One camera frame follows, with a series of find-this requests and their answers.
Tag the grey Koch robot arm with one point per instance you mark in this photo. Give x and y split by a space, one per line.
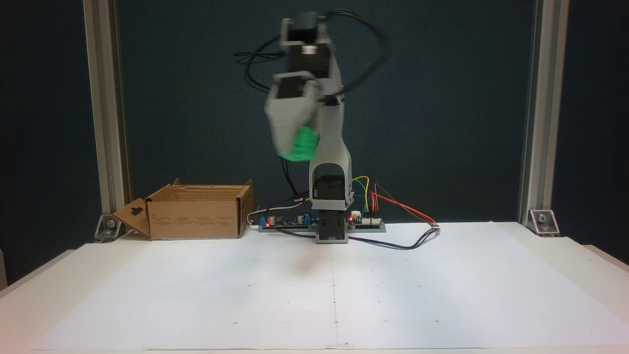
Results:
334 147

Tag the brown cardboard box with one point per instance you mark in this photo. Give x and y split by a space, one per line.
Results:
196 216

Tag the aluminium frame post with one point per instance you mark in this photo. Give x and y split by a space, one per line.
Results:
105 98
543 98

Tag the blue circuit board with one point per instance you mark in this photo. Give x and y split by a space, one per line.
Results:
290 221

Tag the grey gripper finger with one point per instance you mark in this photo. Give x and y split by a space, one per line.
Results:
319 118
287 120

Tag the metal corner bracket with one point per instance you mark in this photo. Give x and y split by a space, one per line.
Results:
109 227
544 221

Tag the green die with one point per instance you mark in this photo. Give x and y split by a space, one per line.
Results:
304 145

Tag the white paper sheet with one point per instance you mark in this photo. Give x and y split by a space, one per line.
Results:
393 295

